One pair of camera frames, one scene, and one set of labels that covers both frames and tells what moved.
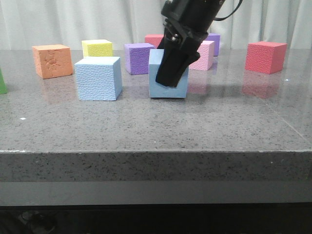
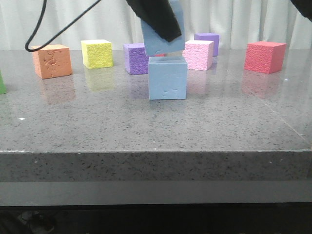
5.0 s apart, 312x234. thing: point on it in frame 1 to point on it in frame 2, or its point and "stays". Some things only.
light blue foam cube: [158, 90] stays
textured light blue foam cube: [99, 78] to [155, 43]
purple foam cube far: [216, 39] stays
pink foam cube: [204, 63] stays
